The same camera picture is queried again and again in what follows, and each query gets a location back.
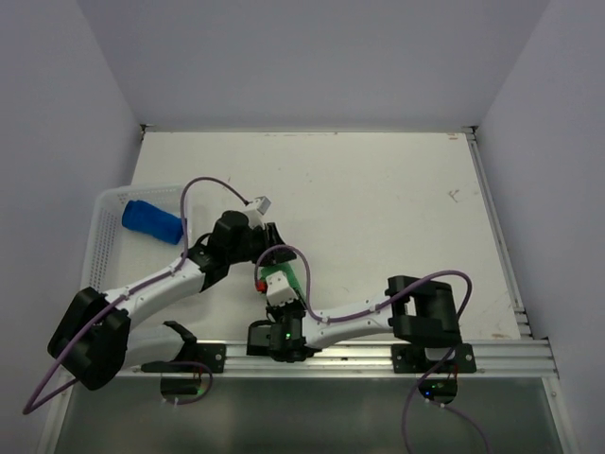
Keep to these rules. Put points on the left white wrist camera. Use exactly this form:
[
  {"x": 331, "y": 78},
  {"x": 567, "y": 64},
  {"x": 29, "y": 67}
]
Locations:
[{"x": 257, "y": 208}]

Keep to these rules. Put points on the blue towel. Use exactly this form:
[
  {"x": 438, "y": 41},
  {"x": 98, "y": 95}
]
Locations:
[{"x": 145, "y": 218}]

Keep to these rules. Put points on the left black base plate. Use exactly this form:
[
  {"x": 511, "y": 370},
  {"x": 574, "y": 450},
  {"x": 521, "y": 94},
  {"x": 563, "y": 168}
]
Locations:
[{"x": 212, "y": 354}]

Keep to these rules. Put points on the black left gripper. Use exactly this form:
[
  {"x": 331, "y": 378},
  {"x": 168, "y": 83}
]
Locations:
[{"x": 267, "y": 233}]

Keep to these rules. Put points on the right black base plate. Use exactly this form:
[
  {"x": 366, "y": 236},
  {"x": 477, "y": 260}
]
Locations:
[{"x": 411, "y": 359}]

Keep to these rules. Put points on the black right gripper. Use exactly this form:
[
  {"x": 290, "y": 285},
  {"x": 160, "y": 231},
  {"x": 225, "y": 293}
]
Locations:
[{"x": 276, "y": 310}]

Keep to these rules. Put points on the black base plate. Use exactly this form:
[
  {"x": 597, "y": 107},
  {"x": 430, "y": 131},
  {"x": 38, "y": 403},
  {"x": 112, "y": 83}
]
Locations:
[
  {"x": 411, "y": 359},
  {"x": 212, "y": 354}
]

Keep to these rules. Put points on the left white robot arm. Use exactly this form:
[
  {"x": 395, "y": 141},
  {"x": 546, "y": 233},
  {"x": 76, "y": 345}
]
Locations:
[{"x": 94, "y": 339}]

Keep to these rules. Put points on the white perforated plastic basket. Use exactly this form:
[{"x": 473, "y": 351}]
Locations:
[{"x": 116, "y": 256}]

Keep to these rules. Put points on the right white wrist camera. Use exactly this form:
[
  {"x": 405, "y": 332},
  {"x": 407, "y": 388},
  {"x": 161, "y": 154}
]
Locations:
[{"x": 277, "y": 289}]

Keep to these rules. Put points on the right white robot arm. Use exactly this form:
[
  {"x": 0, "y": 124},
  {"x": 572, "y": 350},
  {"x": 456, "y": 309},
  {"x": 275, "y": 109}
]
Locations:
[{"x": 418, "y": 311}]

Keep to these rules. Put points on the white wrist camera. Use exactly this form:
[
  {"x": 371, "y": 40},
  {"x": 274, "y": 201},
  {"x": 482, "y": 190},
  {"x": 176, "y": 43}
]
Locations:
[
  {"x": 277, "y": 289},
  {"x": 257, "y": 208}
]

